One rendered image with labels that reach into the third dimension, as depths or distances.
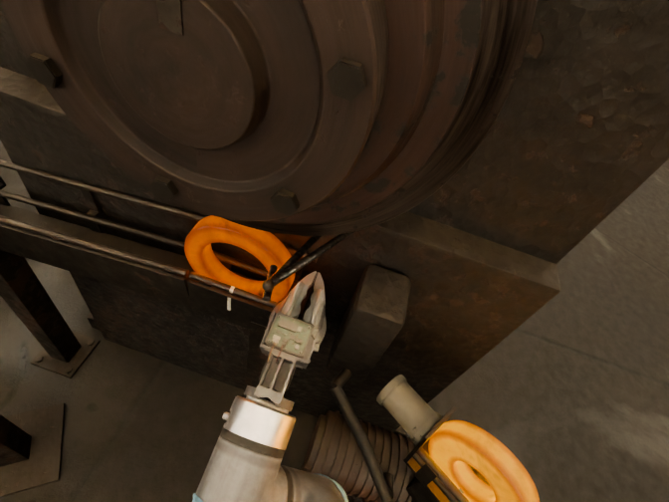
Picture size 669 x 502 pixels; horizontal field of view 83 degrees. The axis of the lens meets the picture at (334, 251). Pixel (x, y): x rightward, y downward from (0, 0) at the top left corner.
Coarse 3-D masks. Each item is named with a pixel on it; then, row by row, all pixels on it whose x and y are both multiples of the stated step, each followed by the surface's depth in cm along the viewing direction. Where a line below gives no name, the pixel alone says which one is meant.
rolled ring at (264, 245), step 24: (216, 216) 57; (192, 240) 59; (216, 240) 57; (240, 240) 55; (264, 240) 56; (192, 264) 64; (216, 264) 66; (264, 264) 58; (240, 288) 66; (288, 288) 61
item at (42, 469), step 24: (48, 408) 107; (0, 432) 87; (24, 432) 99; (48, 432) 104; (0, 456) 92; (24, 456) 97; (48, 456) 100; (0, 480) 95; (24, 480) 96; (48, 480) 97
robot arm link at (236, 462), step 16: (224, 432) 49; (224, 448) 48; (240, 448) 47; (256, 448) 47; (272, 448) 48; (208, 464) 48; (224, 464) 46; (240, 464) 46; (256, 464) 47; (272, 464) 48; (208, 480) 46; (224, 480) 46; (240, 480) 46; (256, 480) 46; (272, 480) 48; (208, 496) 45; (224, 496) 45; (240, 496) 45; (256, 496) 46; (272, 496) 48
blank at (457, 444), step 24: (456, 432) 52; (480, 432) 51; (432, 456) 58; (456, 456) 53; (480, 456) 49; (504, 456) 48; (456, 480) 56; (480, 480) 56; (504, 480) 47; (528, 480) 48
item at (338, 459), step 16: (320, 416) 75; (336, 416) 72; (320, 432) 70; (336, 432) 70; (368, 432) 71; (384, 432) 73; (320, 448) 68; (336, 448) 68; (352, 448) 69; (384, 448) 69; (400, 448) 70; (304, 464) 73; (320, 464) 68; (336, 464) 67; (352, 464) 67; (384, 464) 68; (400, 464) 68; (336, 480) 68; (352, 480) 68; (368, 480) 67; (400, 480) 68; (368, 496) 68; (400, 496) 67
